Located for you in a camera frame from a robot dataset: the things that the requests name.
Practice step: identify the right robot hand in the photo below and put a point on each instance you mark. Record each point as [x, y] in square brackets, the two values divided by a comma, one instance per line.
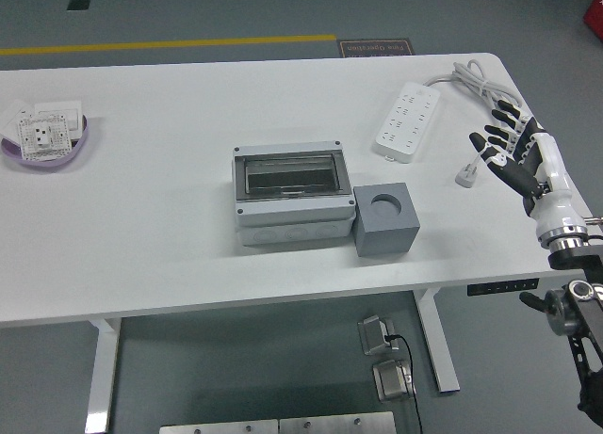
[551, 180]

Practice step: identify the transparent hinged box lid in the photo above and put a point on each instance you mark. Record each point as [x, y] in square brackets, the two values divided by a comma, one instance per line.
[287, 175]

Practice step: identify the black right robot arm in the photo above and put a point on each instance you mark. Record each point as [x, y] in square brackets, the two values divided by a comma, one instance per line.
[575, 257]

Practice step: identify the grey cube with round hole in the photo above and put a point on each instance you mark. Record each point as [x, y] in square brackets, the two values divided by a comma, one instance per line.
[386, 241]

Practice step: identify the black table control panel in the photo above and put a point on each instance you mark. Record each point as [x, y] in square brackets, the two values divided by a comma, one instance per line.
[501, 287]

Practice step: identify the white power strip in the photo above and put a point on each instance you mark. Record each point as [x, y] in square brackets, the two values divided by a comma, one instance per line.
[410, 114]

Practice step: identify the red object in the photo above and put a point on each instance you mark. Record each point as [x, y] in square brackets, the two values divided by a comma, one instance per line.
[594, 10]

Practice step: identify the white table leg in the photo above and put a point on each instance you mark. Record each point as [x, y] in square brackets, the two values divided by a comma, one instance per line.
[101, 382]
[438, 349]

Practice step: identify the dark floor sign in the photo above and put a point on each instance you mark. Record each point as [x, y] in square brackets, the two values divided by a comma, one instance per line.
[377, 48]

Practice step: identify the silver foot pedal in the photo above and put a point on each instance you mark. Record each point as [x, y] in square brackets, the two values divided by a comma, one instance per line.
[391, 382]
[374, 335]

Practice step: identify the metal plate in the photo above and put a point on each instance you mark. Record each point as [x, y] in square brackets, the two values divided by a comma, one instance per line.
[337, 424]
[216, 428]

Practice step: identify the purple bowl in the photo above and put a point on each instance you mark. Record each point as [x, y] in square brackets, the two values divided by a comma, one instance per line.
[81, 139]

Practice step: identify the black square floor plate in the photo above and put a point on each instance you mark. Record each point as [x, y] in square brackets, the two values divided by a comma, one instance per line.
[78, 4]

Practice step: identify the white socket module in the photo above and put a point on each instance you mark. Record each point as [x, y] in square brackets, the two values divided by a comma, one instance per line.
[42, 137]

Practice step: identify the grey electrical enclosure box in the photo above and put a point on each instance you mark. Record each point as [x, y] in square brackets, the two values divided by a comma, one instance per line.
[292, 213]

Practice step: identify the white switch plate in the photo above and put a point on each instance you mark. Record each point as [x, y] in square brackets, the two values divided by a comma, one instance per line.
[11, 118]
[56, 108]

